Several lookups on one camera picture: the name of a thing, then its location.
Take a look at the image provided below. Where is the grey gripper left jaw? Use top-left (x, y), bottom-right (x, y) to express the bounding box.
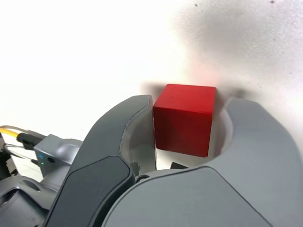
top-left (44, 94), bottom-right (159, 227)

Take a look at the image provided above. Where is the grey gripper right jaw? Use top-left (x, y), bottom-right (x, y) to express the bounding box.
top-left (99, 97), bottom-right (303, 227)

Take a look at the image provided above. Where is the red cube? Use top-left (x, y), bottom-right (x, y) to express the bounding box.
top-left (152, 84), bottom-right (217, 158)

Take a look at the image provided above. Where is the yellow cable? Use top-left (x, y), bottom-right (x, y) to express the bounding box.
top-left (0, 125), bottom-right (45, 146)

